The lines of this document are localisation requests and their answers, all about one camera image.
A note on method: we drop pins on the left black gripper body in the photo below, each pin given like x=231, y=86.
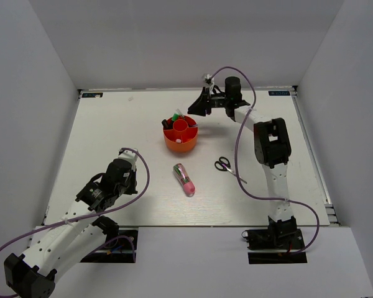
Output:
x=128, y=177

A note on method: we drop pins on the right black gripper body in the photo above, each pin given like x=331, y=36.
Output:
x=219, y=100

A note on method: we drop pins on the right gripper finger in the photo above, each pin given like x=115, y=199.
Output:
x=205, y=104
x=200, y=105

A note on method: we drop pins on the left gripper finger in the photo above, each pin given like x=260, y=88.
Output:
x=122, y=187
x=131, y=189

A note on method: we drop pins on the green highlighter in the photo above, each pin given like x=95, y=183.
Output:
x=174, y=117

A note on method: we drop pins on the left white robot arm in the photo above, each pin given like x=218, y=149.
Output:
x=34, y=272

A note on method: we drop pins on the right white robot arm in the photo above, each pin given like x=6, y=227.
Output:
x=271, y=147

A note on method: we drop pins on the orange round organizer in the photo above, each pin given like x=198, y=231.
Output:
x=180, y=130

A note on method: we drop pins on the right corner label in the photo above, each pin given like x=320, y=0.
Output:
x=278, y=93

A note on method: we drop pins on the corner label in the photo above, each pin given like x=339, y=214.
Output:
x=92, y=95
x=278, y=93

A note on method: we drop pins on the pink capped marker case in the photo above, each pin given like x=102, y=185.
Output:
x=184, y=179

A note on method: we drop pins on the left corner label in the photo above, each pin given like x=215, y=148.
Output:
x=92, y=95

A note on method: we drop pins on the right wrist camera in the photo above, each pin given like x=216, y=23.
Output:
x=208, y=81

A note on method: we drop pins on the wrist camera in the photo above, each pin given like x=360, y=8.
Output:
x=129, y=155
x=208, y=81

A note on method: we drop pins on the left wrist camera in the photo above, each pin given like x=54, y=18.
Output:
x=129, y=155

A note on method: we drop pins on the black handled scissors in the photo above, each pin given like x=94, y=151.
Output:
x=224, y=165

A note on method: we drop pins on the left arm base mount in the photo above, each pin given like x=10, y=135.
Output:
x=119, y=251

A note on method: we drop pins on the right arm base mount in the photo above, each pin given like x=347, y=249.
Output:
x=262, y=249

